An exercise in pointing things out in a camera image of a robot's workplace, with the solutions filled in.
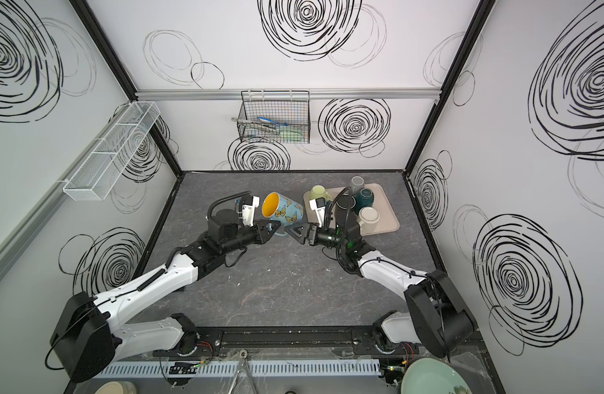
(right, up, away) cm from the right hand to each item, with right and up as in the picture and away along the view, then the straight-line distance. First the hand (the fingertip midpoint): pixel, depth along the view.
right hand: (292, 234), depth 74 cm
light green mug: (+10, +13, +26) cm, 31 cm away
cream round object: (-44, -37, -12) cm, 59 cm away
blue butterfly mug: (-4, +8, -2) cm, 10 cm away
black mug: (+19, +6, +21) cm, 29 cm away
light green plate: (+39, -39, -6) cm, 55 cm away
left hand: (-4, +3, +1) cm, 5 cm away
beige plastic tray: (+38, +2, +27) cm, 47 cm away
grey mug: (+26, +16, +29) cm, 42 cm away
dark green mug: (+28, +10, +25) cm, 39 cm away
